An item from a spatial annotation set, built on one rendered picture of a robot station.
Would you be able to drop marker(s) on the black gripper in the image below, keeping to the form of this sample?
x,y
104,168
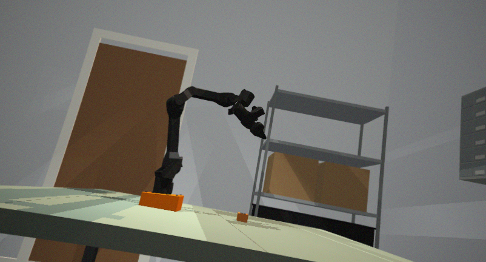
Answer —
x,y
256,128

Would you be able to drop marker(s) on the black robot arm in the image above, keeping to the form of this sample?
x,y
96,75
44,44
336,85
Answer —
x,y
172,162

